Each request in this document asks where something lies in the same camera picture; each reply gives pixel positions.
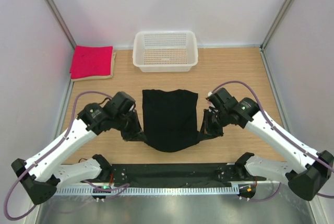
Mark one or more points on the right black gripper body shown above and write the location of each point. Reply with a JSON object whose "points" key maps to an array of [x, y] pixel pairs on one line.
{"points": [[212, 122]]}

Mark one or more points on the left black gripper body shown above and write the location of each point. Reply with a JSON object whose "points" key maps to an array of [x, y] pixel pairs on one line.
{"points": [[130, 125]]}

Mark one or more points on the black t-shirt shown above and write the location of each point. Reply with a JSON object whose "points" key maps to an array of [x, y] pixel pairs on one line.
{"points": [[170, 119]]}

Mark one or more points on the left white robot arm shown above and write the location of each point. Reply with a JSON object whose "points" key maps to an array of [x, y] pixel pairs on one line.
{"points": [[44, 173]]}

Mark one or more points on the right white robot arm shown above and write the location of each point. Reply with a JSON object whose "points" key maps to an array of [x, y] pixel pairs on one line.
{"points": [[305, 170]]}

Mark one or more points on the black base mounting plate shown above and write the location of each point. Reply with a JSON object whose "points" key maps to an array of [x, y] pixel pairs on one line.
{"points": [[196, 175]]}

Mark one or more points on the folded beige t-shirt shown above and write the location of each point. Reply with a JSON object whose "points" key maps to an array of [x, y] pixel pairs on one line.
{"points": [[112, 62]]}

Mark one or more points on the folded pink t-shirt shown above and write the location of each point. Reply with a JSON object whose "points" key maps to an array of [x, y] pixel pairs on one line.
{"points": [[91, 63]]}

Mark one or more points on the white perforated plastic basket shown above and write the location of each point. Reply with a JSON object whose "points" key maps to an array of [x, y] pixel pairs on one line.
{"points": [[165, 51]]}

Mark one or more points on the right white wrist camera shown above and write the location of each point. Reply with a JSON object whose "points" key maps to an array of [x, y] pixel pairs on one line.
{"points": [[211, 106]]}

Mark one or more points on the white slotted cable duct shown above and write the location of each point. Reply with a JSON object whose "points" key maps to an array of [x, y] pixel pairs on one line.
{"points": [[85, 190]]}

